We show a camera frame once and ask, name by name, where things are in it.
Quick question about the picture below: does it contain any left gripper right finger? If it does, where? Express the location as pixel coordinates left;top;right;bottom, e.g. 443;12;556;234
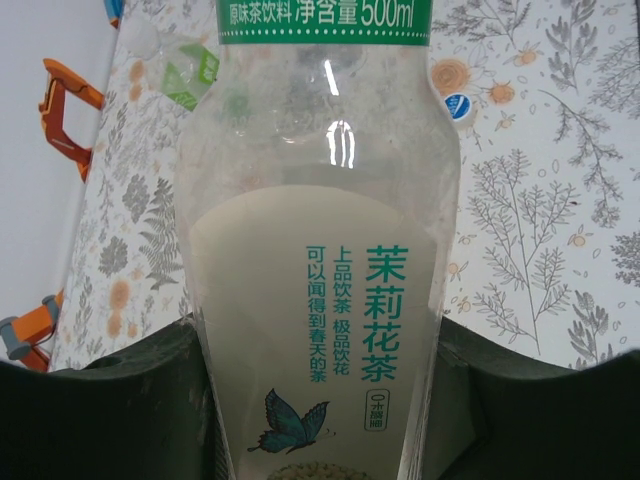
413;314;640;480

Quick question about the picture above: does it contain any jasmine tea bottle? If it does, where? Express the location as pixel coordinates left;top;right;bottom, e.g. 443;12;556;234
174;0;464;480

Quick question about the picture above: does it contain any soda bottle with green label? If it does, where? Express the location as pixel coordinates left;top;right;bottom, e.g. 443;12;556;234
118;19;221;114

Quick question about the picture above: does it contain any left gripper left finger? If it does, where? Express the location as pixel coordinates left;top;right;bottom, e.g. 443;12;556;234
0;312;225;480

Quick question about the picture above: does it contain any blue bottle cap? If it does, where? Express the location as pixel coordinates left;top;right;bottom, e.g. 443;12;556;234
444;93;473;123

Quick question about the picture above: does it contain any floral patterned table mat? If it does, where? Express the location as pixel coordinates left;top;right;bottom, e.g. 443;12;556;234
49;0;640;374

